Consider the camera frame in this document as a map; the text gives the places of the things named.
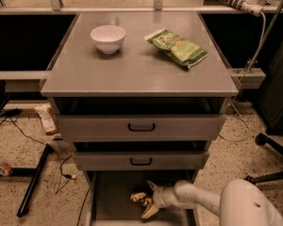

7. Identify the black floor cable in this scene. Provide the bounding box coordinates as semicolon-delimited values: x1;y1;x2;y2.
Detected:
0;108;77;196

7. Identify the plastic bottle on floor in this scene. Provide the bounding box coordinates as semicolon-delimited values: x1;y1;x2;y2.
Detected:
0;156;12;176

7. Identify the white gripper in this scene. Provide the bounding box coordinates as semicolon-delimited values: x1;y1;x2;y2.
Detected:
141;180;177;219

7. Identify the white power strip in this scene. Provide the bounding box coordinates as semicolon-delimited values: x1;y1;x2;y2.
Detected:
219;0;263;17

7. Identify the green chip bag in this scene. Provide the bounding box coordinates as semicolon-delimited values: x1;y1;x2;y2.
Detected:
144;29;208;69

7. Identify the orange can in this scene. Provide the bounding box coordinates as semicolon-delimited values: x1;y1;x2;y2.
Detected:
130;192;153;207

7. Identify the grey drawer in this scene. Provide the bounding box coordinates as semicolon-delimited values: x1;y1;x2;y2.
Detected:
74;141;209;171
50;97;225;142
84;170;200;226

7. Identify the grey drawer cabinet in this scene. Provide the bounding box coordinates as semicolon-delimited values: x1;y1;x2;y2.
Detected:
40;10;240;226

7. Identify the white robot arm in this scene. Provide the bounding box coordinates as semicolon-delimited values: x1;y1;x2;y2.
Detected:
141;179;283;226

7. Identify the grey top drawer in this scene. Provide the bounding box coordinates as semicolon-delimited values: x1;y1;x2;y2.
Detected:
50;97;225;142

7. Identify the snack bag on floor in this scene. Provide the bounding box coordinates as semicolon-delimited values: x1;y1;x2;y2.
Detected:
34;104;58;136

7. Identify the white ceramic bowl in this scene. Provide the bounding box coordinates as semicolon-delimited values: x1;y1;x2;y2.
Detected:
90;25;126;54

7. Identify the grey bottom drawer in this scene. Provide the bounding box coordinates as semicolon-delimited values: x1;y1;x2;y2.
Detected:
84;170;200;226

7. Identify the grey middle drawer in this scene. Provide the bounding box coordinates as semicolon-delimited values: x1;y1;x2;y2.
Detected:
74;141;209;171

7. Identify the black office chair base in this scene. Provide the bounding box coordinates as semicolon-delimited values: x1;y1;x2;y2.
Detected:
244;133;283;186

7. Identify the black metal floor stand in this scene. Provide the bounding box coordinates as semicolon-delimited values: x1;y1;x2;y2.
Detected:
8;144;53;218

